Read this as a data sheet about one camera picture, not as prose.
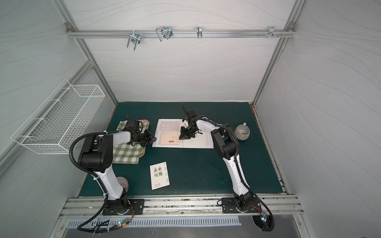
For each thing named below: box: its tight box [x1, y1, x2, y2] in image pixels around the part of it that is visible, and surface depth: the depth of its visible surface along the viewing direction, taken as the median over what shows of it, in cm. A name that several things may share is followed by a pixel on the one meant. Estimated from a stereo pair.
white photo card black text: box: [149, 161, 171, 191], surface depth 86 cm
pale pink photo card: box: [159, 131, 183, 145], surface depth 101 cm
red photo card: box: [159, 120, 182, 132], surface depth 107 cm
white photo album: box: [151, 118, 215, 149], surface depth 100 cm
